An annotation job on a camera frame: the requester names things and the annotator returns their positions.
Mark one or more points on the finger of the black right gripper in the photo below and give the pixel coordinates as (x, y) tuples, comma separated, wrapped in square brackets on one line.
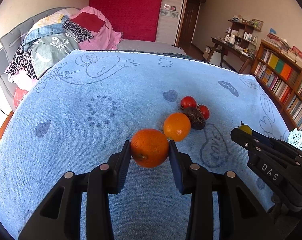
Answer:
[(250, 142), (262, 139)]

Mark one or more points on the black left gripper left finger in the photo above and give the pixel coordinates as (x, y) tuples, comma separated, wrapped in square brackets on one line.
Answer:
[(58, 215)]

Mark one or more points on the green floral quilt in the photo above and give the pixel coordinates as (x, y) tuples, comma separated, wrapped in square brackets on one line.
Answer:
[(49, 50)]

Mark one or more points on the small wooden desk shelf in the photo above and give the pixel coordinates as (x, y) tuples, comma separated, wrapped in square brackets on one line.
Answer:
[(246, 35)]

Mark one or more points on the red upholstered headboard panel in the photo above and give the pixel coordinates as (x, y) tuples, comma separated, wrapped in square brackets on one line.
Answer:
[(135, 19)]

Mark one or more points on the red cherry tomato left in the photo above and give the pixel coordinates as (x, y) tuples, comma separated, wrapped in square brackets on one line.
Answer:
[(188, 101)]

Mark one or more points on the wooden bookshelf with books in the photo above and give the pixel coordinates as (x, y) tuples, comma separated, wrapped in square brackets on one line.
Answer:
[(278, 69)]

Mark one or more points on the white wardrobe panel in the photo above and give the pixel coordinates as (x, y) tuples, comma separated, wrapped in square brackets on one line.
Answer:
[(169, 21)]

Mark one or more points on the small orange middle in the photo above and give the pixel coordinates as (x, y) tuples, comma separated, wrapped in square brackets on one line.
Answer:
[(176, 127)]

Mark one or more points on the red cherry tomato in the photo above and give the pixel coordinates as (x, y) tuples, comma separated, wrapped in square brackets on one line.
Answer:
[(204, 111), (188, 101)]

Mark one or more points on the orange with stem mark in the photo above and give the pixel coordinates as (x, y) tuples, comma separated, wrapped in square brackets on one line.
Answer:
[(149, 148)]

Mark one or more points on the light green lattice basket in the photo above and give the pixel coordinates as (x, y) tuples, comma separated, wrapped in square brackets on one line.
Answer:
[(295, 138)]

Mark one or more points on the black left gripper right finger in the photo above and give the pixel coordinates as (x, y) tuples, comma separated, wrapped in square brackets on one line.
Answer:
[(241, 216)]

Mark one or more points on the dark wooden door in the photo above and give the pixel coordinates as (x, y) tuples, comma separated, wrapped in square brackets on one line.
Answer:
[(189, 22)]

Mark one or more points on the dark avocado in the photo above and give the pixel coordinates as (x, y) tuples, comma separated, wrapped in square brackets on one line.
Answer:
[(197, 120)]

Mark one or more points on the blue patterned towel cloth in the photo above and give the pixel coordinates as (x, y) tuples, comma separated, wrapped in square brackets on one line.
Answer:
[(86, 106)]

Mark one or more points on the yellow green tomato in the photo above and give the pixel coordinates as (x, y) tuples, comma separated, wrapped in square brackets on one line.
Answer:
[(245, 128)]

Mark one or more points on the leopard print cloth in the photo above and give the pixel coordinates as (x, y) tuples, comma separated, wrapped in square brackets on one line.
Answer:
[(21, 62)]

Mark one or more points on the red cherry tomato right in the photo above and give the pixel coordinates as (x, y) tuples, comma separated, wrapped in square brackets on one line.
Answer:
[(204, 111)]

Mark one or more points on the dark wooden desk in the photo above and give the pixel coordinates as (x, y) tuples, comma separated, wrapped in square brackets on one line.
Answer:
[(246, 60)]

